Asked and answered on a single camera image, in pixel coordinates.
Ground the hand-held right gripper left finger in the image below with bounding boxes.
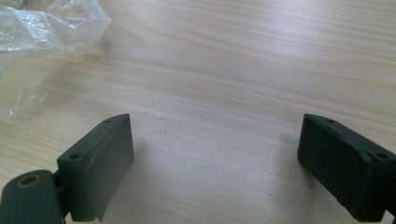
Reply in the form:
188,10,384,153
56,113,135,223

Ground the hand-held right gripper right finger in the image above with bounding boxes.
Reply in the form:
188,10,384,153
296,113,396,223

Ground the clear plastic bag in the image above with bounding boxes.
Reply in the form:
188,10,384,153
0,0,112,122

